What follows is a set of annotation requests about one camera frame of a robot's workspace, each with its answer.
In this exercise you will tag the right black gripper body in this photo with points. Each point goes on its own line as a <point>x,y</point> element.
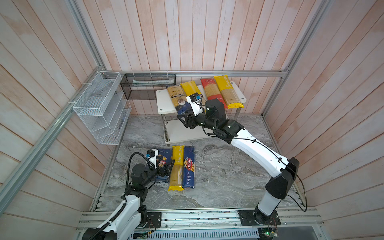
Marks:
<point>201,120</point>

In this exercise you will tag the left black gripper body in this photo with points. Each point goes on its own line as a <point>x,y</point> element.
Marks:
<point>161,172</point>

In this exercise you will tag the dark blue spaghetti bag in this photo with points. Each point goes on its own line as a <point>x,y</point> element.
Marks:
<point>179,99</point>

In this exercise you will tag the blue Barilla spaghetti box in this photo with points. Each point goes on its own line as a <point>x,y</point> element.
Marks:
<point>189,168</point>

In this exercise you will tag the yellow spaghetti bag with barcode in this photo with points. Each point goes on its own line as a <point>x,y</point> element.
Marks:
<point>190,88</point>

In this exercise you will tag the red spaghetti bag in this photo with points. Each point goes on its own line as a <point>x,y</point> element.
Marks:
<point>212,91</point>

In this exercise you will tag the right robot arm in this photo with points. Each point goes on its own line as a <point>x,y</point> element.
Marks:
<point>211,115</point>

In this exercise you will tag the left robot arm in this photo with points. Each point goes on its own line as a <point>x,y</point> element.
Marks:
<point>129,201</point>

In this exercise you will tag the blue Barilla pasta box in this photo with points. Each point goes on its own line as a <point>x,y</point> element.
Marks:
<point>164,158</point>

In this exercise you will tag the white two-tier shelf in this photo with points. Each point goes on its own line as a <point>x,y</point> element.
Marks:
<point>174,131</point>

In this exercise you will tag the yellow Pastatime spaghetti bag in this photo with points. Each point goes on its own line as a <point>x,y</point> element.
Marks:
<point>176,177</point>

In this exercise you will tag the black mesh basket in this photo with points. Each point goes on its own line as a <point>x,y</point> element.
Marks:
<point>142,87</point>

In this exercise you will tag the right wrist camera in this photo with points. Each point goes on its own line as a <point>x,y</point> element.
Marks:
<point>195,100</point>

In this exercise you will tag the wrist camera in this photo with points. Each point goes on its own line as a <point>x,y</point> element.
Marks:
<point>195,100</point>
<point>152,158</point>

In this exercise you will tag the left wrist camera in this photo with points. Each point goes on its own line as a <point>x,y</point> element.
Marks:
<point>152,158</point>

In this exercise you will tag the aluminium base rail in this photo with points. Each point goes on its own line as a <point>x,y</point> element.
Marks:
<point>288,223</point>

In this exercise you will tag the white wire mesh rack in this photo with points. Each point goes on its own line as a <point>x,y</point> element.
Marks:
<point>103,108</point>

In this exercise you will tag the aluminium frame back bar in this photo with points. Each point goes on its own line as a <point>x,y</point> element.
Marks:
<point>231,73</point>

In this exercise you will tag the aluminium frame bar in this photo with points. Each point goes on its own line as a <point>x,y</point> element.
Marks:
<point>22,172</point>
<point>231,73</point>

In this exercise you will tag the aluminium frame left bar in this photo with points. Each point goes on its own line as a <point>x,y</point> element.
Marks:
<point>22,172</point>

